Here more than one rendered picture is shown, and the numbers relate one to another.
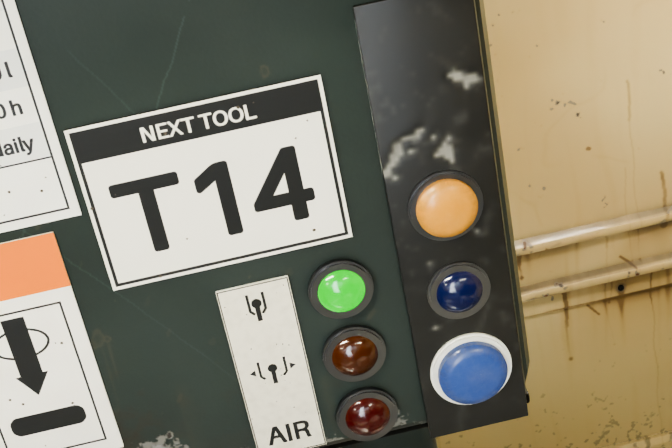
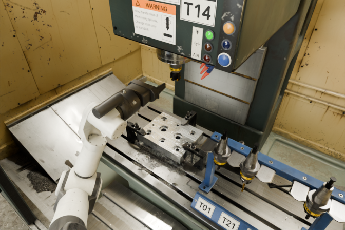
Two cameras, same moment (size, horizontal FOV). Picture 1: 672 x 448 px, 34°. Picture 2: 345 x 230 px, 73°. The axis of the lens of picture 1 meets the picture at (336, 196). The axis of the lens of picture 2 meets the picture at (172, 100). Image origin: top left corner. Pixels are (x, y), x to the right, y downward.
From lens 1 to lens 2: 0.29 m
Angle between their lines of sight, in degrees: 35
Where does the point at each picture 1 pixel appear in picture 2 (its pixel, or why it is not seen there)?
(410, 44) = not seen: outside the picture
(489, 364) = (226, 59)
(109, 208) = (183, 5)
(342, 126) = (218, 6)
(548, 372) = (314, 120)
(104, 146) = not seen: outside the picture
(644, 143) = not seen: outside the picture
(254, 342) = (195, 37)
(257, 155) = (204, 5)
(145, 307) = (183, 23)
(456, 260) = (228, 39)
